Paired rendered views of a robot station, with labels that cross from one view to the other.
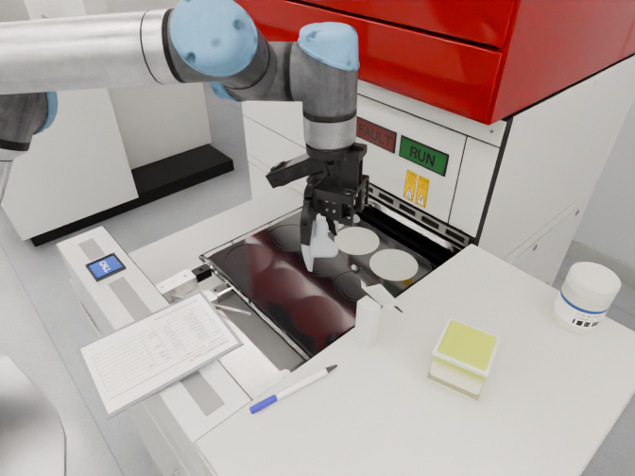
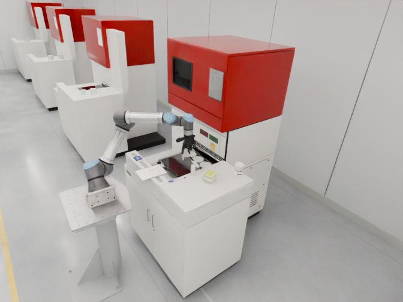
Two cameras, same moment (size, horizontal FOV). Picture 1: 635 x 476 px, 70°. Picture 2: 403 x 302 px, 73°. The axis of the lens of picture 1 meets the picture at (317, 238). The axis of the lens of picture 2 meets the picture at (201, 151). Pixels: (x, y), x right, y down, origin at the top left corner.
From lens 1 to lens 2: 141 cm
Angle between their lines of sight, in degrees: 9
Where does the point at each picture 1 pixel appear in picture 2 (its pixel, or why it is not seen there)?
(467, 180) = (221, 145)
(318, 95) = (185, 126)
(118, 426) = (120, 222)
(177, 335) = (154, 170)
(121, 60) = (155, 120)
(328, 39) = (187, 117)
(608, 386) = (237, 184)
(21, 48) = (140, 117)
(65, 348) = not seen: hidden behind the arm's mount
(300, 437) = (177, 186)
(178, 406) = (155, 180)
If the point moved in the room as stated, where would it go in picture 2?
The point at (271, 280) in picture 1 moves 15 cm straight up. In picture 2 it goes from (175, 165) to (175, 150)
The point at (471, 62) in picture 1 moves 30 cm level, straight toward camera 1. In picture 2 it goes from (217, 120) to (204, 136)
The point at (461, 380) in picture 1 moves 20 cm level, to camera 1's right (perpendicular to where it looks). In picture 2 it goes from (208, 179) to (235, 181)
